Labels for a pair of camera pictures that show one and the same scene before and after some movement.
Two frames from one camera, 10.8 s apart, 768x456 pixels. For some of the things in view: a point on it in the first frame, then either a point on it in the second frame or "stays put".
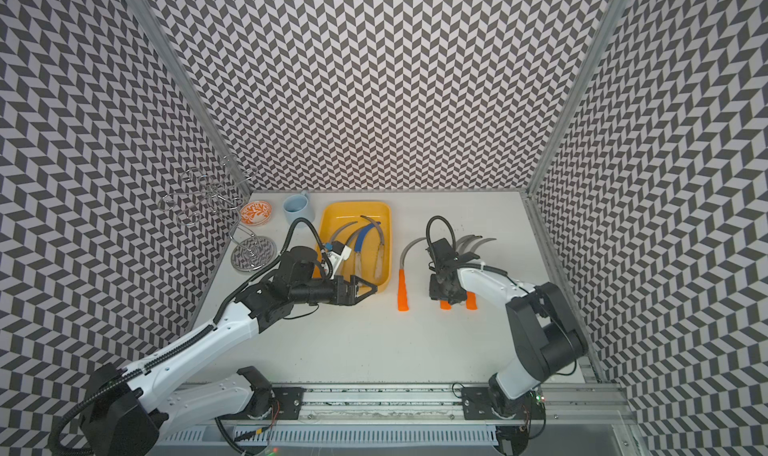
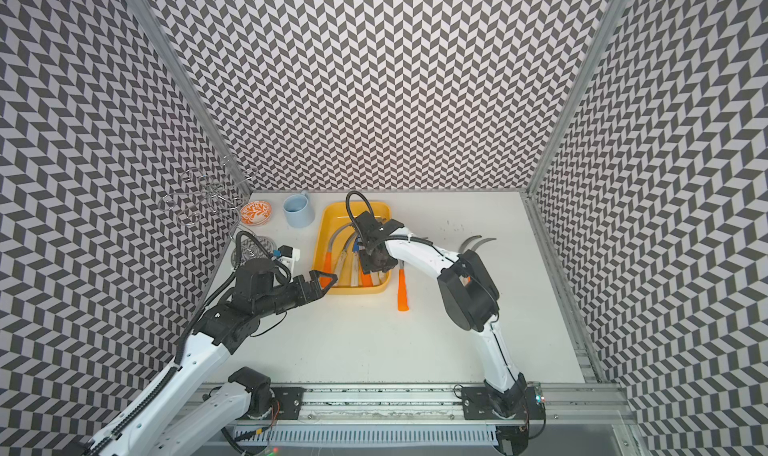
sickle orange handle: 402,299 stays put
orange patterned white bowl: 256,212 stays put
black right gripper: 436,295 → 367,267
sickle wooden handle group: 342,229 → 342,260
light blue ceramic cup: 297,206 stays put
